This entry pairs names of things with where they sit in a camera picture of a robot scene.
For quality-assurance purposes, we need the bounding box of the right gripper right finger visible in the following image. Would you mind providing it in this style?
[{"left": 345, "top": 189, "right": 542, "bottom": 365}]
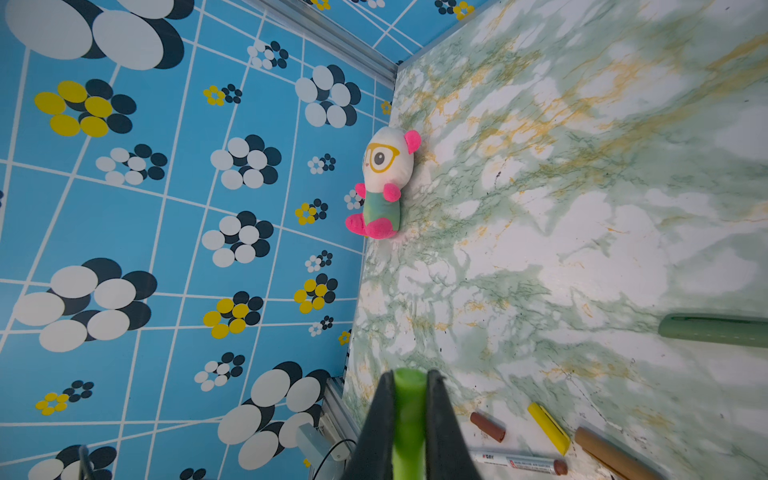
[{"left": 425, "top": 370, "right": 481, "bottom": 480}]

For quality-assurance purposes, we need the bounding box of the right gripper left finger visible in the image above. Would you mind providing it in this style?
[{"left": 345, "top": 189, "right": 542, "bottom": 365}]
[{"left": 342, "top": 371, "right": 396, "bottom": 480}]

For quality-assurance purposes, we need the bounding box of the light green pen cap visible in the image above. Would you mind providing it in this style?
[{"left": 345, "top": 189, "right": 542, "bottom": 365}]
[{"left": 392, "top": 368, "right": 427, "bottom": 480}]

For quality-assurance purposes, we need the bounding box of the dark brown pen cap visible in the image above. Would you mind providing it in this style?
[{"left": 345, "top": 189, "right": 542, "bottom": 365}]
[{"left": 470, "top": 411, "right": 506, "bottom": 443}]

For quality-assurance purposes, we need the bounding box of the yellow pen cap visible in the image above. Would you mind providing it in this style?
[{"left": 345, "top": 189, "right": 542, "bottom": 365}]
[{"left": 528, "top": 402, "right": 571, "bottom": 456}]

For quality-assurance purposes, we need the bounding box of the white pen brown tip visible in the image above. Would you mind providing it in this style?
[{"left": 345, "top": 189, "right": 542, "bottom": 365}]
[{"left": 470, "top": 451, "right": 569, "bottom": 476}]

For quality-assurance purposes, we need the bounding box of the tan brown pen cap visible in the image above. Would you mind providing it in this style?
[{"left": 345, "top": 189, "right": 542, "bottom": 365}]
[{"left": 574, "top": 427, "right": 662, "bottom": 480}]

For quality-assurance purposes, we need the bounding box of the dark green pen cap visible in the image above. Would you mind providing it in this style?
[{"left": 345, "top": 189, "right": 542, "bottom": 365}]
[{"left": 658, "top": 313, "right": 767, "bottom": 348}]

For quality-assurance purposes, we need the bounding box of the white pink plush toy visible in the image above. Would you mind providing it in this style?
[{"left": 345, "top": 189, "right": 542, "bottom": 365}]
[{"left": 346, "top": 127, "right": 422, "bottom": 240}]

